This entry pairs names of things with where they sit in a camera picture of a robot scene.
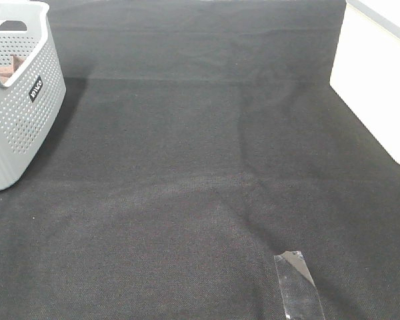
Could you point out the brown towel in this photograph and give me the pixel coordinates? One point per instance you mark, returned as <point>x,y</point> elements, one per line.
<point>7,71</point>

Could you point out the black table cloth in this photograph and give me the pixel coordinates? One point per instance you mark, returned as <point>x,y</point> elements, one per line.
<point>197,141</point>

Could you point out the clear tape strip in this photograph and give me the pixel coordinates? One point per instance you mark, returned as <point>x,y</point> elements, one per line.
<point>299,294</point>

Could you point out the grey perforated laundry basket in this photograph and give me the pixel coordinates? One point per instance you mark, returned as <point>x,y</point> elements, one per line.
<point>32,97</point>

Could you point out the white plastic basket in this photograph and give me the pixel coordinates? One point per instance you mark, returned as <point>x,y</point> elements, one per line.
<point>366,68</point>

